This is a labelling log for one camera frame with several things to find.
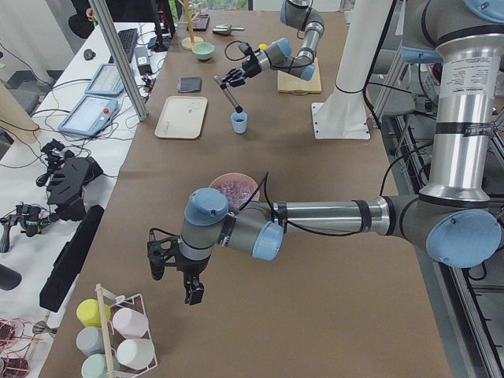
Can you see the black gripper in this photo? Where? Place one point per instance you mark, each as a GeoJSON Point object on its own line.
{"type": "Point", "coordinates": [250, 64]}
{"type": "Point", "coordinates": [191, 268]}

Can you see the steel muddler black tip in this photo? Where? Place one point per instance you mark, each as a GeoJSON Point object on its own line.
{"type": "Point", "coordinates": [229, 96]}

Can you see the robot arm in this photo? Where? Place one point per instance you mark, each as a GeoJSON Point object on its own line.
{"type": "Point", "coordinates": [278, 56]}
{"type": "Point", "coordinates": [449, 218]}

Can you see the light blue plastic cup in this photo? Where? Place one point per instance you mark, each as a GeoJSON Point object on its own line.
{"type": "Point", "coordinates": [239, 127]}

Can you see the steel ice scoop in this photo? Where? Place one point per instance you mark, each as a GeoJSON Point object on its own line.
{"type": "Point", "coordinates": [226, 29]}

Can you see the pink cup in rack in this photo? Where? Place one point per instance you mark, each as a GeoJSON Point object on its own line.
{"type": "Point", "coordinates": [131, 324]}

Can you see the white cup in rack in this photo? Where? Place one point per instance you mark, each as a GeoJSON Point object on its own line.
{"type": "Point", "coordinates": [136, 353]}

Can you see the yellow cup in rack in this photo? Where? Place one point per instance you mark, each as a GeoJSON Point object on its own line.
{"type": "Point", "coordinates": [88, 313]}

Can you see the pink bowl of ice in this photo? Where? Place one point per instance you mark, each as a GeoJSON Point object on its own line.
{"type": "Point", "coordinates": [237, 187]}

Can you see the grey cup in rack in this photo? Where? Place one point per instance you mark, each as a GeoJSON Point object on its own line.
{"type": "Point", "coordinates": [90, 341]}

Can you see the green cup in rack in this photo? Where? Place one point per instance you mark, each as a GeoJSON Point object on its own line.
{"type": "Point", "coordinates": [94, 367]}

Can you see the mint green bowl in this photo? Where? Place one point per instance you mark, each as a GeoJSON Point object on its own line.
{"type": "Point", "coordinates": [203, 51]}

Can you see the grey folded cloth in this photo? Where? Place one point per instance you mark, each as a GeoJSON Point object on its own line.
{"type": "Point", "coordinates": [189, 84]}

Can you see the wooden cutting board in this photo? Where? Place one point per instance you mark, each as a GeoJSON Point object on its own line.
{"type": "Point", "coordinates": [289, 84]}

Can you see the wooden glass rack stand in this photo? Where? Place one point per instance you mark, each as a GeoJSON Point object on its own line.
{"type": "Point", "coordinates": [188, 42]}

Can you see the cream rabbit tray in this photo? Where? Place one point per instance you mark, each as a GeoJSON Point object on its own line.
{"type": "Point", "coordinates": [181, 117]}

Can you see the black keyboard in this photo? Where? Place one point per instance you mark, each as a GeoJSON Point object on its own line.
{"type": "Point", "coordinates": [128, 39]}

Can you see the blue teach pendant far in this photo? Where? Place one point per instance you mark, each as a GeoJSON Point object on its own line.
{"type": "Point", "coordinates": [106, 82]}

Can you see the blue teach pendant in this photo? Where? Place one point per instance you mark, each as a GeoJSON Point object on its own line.
{"type": "Point", "coordinates": [89, 116]}
{"type": "Point", "coordinates": [106, 82]}

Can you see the blue teach pendant near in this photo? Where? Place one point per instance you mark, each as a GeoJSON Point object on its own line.
{"type": "Point", "coordinates": [89, 116]}

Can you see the white wire cup rack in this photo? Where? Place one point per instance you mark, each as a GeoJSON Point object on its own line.
{"type": "Point", "coordinates": [108, 304]}

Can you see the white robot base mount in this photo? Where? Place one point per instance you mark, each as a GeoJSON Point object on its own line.
{"type": "Point", "coordinates": [370, 48]}

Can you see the aluminium frame post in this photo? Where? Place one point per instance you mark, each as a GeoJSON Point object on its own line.
{"type": "Point", "coordinates": [105, 21]}

